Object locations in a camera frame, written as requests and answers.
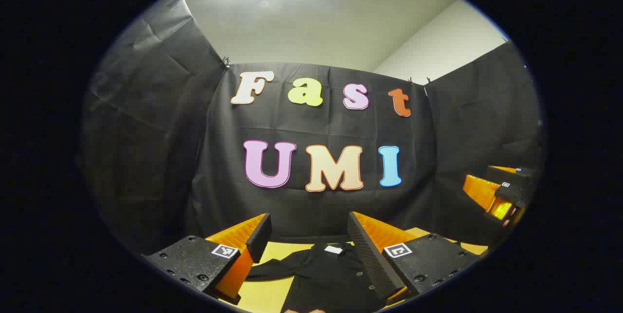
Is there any black backdrop cloth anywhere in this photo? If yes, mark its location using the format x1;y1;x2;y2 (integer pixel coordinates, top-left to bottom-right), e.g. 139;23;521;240
78;0;543;255

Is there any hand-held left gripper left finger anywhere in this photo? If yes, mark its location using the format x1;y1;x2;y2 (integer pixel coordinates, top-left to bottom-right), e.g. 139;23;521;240
141;213;273;305

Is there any black shirt with white label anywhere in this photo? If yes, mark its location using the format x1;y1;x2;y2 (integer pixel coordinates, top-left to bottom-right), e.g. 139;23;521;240
246;241;390;313

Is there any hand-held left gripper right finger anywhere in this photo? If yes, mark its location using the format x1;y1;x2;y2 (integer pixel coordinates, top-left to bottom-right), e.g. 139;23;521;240
348;211;482;306

